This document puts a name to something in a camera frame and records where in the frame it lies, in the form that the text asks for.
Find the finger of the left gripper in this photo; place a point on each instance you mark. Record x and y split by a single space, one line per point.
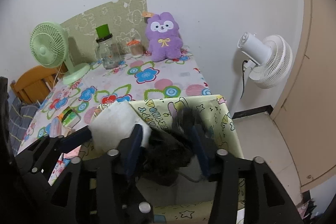
43 154
101 169

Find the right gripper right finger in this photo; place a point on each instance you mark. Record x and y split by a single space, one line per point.
266 200

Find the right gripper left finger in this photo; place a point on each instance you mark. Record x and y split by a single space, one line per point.
102 190

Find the white tissue stack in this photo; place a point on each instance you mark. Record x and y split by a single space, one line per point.
115 123

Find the green orange tissue pack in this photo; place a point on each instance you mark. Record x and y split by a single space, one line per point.
69 118

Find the pink packet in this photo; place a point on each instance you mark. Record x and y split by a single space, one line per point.
72 153

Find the grey plaid pillow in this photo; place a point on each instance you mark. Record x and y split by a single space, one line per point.
21 122

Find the floral tablecloth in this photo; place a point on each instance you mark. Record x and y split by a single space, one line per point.
164 86

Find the yellow cartoon storage box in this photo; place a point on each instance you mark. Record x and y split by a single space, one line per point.
190 198

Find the beige door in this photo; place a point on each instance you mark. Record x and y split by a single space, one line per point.
305 112

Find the glass mason jar mug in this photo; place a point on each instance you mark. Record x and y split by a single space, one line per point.
107 52

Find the cotton swab container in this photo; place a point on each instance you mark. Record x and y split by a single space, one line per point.
136 48

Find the green desk fan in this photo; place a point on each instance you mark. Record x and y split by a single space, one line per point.
50 48

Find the green cup on jar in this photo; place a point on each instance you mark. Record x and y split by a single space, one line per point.
103 31

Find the purple plush bunny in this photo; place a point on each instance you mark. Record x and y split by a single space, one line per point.
162 32

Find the green patterned board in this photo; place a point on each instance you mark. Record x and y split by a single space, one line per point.
124 19

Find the white standing fan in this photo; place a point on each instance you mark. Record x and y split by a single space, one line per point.
268 63

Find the brown paper tag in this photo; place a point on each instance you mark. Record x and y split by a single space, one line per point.
146 14

